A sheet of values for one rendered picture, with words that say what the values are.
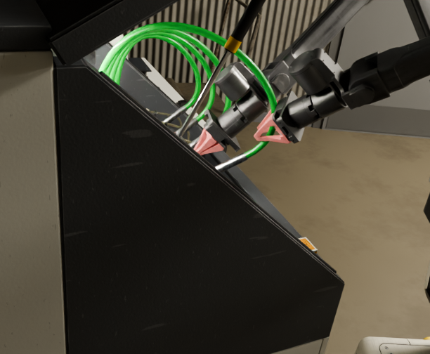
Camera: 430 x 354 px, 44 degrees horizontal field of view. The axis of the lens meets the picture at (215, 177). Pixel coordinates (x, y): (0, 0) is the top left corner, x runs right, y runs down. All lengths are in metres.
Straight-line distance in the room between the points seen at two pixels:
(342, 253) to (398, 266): 0.29
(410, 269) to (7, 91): 2.53
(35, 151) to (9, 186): 0.06
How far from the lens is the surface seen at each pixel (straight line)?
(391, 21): 4.13
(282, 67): 1.20
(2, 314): 0.89
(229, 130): 1.18
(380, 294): 2.74
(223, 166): 1.14
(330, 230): 3.07
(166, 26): 1.03
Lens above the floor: 1.68
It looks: 30 degrees down
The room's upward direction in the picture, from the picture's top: 7 degrees clockwise
